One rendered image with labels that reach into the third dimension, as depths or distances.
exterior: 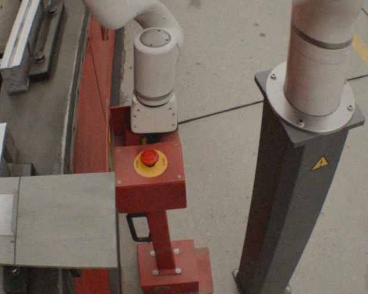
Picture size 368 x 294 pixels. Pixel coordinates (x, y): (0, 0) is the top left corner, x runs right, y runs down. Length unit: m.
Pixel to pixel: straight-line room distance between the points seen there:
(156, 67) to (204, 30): 1.65
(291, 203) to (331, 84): 0.35
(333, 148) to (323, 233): 0.98
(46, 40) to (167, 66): 0.42
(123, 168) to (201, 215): 0.86
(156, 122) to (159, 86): 0.13
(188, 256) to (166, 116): 0.73
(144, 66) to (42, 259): 0.44
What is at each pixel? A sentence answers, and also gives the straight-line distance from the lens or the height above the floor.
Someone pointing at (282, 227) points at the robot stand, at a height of 0.64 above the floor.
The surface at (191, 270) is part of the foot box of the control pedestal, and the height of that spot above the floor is 0.12.
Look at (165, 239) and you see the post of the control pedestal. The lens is 1.52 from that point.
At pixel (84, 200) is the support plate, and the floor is 1.00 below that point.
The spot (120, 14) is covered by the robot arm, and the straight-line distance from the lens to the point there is 0.94.
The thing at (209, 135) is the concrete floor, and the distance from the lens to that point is 2.17.
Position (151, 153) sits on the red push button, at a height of 0.81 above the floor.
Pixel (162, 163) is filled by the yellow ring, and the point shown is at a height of 0.78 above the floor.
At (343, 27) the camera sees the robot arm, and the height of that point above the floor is 1.24.
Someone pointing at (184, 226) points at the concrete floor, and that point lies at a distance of 1.94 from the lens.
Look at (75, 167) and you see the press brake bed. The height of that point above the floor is 0.76.
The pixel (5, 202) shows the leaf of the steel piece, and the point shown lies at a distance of 0.90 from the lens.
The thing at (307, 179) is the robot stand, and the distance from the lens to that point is 1.06.
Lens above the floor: 1.72
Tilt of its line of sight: 54 degrees down
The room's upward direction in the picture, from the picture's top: 4 degrees counter-clockwise
